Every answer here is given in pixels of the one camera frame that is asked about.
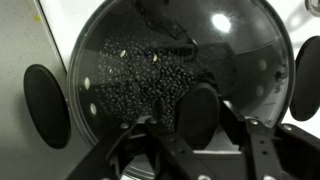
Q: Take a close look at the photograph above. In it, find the black beans pile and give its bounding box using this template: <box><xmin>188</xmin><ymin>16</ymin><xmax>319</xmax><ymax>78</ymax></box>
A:
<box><xmin>96</xmin><ymin>36</ymin><xmax>198</xmax><ymax>131</ymax></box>

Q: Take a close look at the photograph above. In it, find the gripper left finger bluish black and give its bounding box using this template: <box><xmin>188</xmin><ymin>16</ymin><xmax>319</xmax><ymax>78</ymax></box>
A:
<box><xmin>66</xmin><ymin>114</ymin><xmax>211</xmax><ymax>180</ymax></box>

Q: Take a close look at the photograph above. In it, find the large glass lid black knob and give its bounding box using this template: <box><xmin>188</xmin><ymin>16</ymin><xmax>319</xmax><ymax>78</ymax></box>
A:
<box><xmin>67</xmin><ymin>0</ymin><xmax>296</xmax><ymax>179</ymax></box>

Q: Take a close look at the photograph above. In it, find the white electric stove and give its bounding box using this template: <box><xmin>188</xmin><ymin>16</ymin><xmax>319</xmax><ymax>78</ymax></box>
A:
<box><xmin>33</xmin><ymin>0</ymin><xmax>320</xmax><ymax>141</ymax></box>

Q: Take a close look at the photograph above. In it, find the gripper black right finger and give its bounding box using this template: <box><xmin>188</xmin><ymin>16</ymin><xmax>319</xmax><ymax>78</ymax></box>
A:
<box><xmin>219</xmin><ymin>99</ymin><xmax>320</xmax><ymax>180</ymax></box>

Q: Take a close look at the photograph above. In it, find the big black pot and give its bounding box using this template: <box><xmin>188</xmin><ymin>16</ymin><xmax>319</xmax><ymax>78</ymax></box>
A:
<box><xmin>23</xmin><ymin>0</ymin><xmax>320</xmax><ymax>179</ymax></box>

